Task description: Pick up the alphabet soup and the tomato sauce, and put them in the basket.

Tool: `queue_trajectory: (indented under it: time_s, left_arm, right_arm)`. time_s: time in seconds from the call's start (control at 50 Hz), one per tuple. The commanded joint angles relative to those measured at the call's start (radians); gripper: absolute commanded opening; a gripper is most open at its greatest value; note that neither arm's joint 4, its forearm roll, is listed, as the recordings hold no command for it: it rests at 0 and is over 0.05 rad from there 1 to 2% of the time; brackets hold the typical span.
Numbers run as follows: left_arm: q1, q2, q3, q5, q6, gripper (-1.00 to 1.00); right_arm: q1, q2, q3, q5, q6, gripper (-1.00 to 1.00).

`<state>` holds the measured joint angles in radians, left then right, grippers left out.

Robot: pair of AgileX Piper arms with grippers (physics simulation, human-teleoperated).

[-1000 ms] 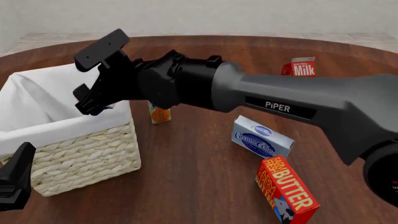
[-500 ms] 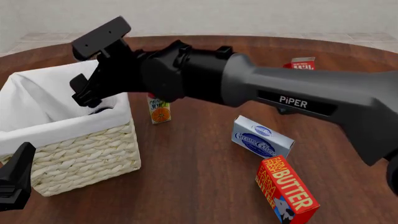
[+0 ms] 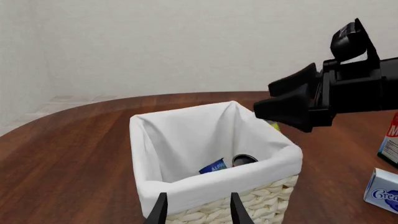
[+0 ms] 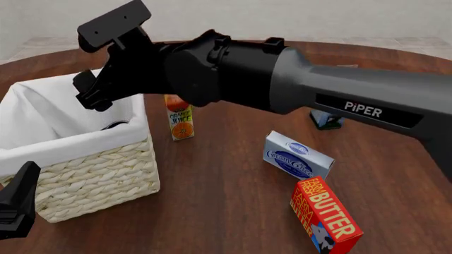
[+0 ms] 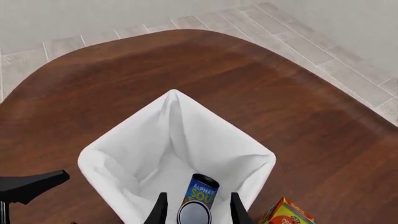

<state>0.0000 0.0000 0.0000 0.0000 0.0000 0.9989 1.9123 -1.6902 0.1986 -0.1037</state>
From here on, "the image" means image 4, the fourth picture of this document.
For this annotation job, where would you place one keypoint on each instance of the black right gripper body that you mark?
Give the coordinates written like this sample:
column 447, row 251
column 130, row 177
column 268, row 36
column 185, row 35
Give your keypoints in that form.
column 120, row 76

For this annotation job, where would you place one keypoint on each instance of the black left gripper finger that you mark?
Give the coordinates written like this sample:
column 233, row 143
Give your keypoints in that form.
column 24, row 185

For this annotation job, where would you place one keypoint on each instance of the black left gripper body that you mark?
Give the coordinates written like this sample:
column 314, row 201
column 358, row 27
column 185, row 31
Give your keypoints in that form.
column 14, row 223

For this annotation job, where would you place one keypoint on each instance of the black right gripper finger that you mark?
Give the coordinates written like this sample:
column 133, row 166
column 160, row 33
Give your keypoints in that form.
column 83, row 80

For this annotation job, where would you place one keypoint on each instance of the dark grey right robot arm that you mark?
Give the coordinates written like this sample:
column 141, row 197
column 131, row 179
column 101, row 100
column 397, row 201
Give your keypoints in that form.
column 318, row 87

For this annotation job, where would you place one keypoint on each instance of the woven basket with white liner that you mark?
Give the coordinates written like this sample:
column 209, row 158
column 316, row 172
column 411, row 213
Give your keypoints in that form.
column 95, row 169

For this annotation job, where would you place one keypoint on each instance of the tin with dark rim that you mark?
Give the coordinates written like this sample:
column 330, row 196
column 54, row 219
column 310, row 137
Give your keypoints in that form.
column 115, row 125

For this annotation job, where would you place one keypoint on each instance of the flat black plate on stalk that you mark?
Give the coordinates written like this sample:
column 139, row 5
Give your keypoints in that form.
column 116, row 21

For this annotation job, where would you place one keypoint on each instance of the orange juice carton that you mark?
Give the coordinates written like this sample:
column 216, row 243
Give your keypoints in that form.
column 182, row 124

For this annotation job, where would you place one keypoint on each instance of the blue cream cheese box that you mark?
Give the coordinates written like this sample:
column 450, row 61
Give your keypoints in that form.
column 296, row 156

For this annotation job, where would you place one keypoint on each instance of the small dark printed box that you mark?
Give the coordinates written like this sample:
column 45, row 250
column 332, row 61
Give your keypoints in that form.
column 328, row 120

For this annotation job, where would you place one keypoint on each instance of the red butter box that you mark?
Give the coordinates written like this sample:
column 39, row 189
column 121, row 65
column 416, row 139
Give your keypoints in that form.
column 328, row 214

